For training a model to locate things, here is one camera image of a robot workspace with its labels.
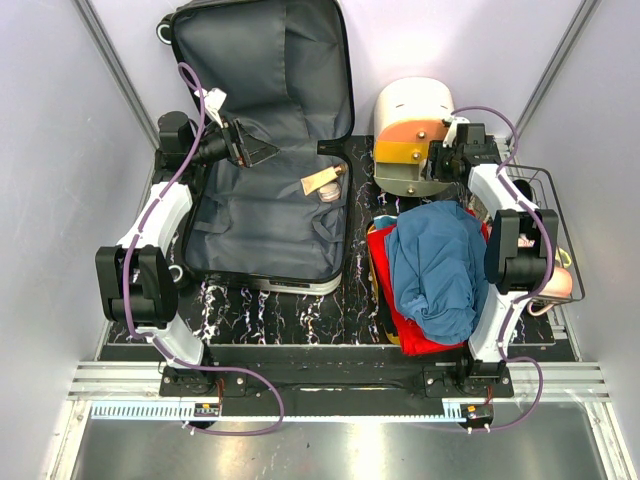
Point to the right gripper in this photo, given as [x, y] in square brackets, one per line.
[432, 170]

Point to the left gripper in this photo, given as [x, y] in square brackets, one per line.
[243, 148]

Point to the teal cream cartoon towel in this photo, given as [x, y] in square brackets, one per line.
[383, 222]

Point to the blue cloth garment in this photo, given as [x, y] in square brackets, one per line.
[435, 270]

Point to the white black space suitcase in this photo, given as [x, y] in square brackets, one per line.
[285, 68]

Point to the red cloth garment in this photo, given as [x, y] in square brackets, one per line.
[385, 280]

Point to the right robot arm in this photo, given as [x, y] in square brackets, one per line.
[484, 362]

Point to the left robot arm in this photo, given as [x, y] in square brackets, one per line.
[138, 287]

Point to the white orange drawer cabinet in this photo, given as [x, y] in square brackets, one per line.
[409, 115]

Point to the beige cosmetic bottle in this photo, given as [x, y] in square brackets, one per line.
[319, 179]

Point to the round cosmetic jar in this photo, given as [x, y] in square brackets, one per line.
[330, 192]

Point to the pink patterned mug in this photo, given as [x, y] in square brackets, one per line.
[525, 242]

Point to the yellow green mug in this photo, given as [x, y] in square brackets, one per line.
[563, 258]

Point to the plain pink mug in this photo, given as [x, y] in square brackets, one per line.
[558, 288]

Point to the black marble mat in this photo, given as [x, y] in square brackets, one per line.
[349, 315]

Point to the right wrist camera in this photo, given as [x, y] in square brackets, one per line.
[452, 123]

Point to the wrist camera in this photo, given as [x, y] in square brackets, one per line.
[452, 123]
[214, 99]

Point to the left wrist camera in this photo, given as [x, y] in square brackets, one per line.
[214, 99]

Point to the black wire dish rack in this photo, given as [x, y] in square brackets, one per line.
[550, 200]

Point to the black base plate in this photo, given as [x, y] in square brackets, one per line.
[316, 381]

